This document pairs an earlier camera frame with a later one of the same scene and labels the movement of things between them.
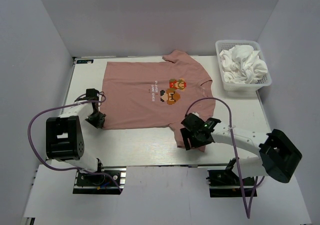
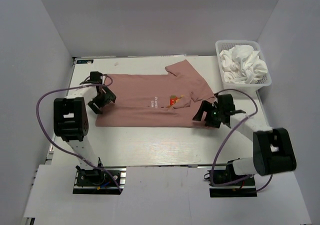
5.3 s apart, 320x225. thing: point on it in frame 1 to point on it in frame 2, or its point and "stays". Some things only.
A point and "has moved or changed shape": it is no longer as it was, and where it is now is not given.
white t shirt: (242, 64) stays
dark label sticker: (85, 61) stays
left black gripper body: (96, 119) to (95, 98)
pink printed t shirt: (160, 93) has moved or changed shape
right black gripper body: (196, 141) to (213, 116)
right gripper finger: (185, 134) to (204, 106)
